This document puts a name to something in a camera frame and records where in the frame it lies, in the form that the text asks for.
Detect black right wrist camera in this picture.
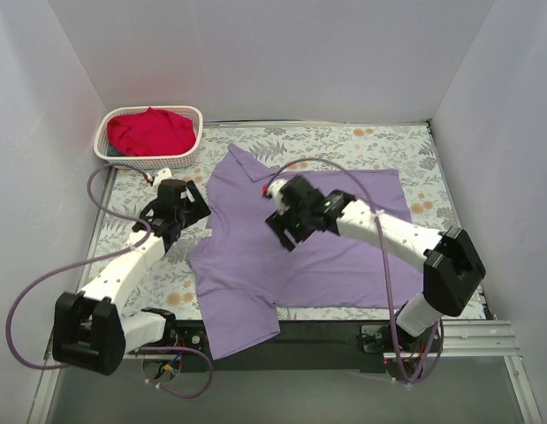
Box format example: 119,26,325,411
279,177,324,212

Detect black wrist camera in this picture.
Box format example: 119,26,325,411
279,177,324,212
157,178,187,207

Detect purple t shirt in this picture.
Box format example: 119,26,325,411
189,145,422,359

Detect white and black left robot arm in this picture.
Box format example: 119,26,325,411
52,190,210,375

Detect red t shirt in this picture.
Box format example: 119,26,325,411
107,108,196,157

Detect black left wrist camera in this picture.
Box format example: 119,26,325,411
157,178,187,207

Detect floral patterned table mat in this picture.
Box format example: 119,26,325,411
91,123,459,321

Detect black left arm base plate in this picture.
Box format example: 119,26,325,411
127,321,207,354

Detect aluminium front frame rail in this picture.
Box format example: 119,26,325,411
52,313,519,362

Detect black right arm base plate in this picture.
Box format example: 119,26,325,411
358,322,441,354

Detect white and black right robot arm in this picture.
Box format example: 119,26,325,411
267,191,486,344

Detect teal cloth in basket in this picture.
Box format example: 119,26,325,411
106,145,123,157

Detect white plastic basket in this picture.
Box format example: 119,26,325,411
94,105,203,170

